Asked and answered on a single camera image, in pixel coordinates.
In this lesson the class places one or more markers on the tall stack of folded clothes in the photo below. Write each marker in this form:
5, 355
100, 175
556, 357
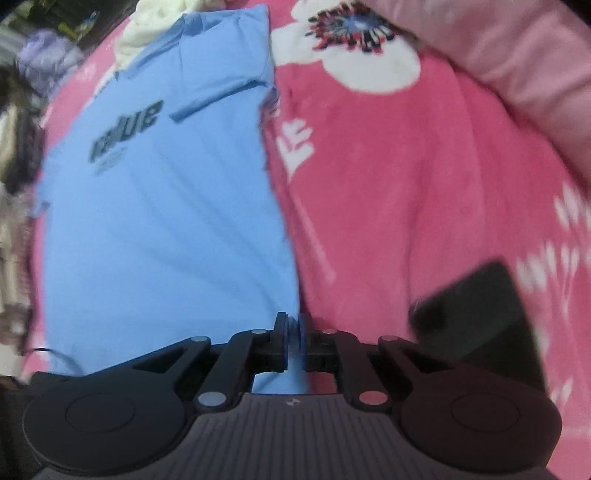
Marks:
14, 267

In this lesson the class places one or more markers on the blue t-shirt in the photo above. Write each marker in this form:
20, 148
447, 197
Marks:
161, 230

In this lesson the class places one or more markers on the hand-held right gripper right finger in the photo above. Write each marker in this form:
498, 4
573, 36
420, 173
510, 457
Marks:
304, 341

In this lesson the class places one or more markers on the small white beige clothes stack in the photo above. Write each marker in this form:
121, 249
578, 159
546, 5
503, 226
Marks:
18, 143

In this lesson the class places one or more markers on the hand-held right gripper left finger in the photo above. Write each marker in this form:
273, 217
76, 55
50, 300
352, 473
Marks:
282, 341

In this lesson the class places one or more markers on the pink floral blanket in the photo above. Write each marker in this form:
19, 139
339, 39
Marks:
415, 184

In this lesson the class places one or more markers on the black phone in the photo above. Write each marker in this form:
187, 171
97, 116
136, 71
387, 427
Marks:
480, 318

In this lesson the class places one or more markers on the white fleece garment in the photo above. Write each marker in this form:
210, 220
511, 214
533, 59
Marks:
152, 23

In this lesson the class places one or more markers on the pink quilt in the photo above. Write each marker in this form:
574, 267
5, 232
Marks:
531, 55

